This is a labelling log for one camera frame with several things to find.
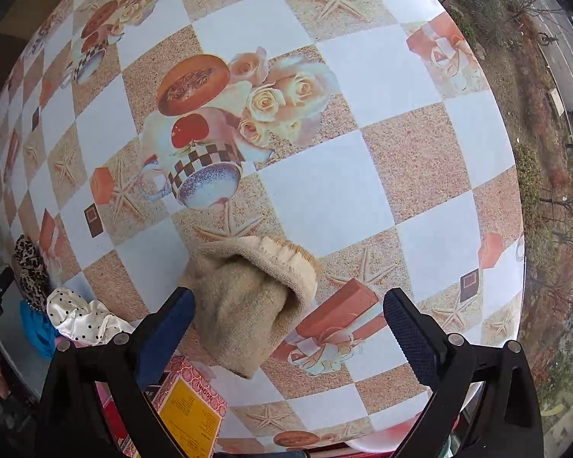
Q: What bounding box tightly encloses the checkered printed tablecloth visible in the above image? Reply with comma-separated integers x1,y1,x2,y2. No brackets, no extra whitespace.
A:
0,0,526,454

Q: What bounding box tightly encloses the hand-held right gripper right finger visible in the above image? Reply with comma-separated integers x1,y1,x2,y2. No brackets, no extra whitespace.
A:
384,289,545,458

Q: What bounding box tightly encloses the leopard print scrunchie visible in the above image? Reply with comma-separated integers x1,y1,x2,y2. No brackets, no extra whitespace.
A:
11,235,52,314

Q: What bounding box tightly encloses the beige sock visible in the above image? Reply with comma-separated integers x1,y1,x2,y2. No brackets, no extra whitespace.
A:
180,235,322,379

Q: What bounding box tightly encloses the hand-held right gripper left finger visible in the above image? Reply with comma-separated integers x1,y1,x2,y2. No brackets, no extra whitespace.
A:
36,287,195,458

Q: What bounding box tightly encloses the white polka dot scrunchie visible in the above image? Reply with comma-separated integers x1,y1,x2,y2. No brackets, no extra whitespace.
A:
46,287,135,347

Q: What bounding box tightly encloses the pink plastic basin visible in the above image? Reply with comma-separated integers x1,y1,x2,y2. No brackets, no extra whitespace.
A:
351,379,485,455

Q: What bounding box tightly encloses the blue cloth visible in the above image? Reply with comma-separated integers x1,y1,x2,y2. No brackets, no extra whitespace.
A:
19,300,59,361

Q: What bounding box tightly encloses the red patterned cardboard box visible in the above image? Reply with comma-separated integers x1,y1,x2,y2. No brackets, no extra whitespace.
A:
142,355,228,458

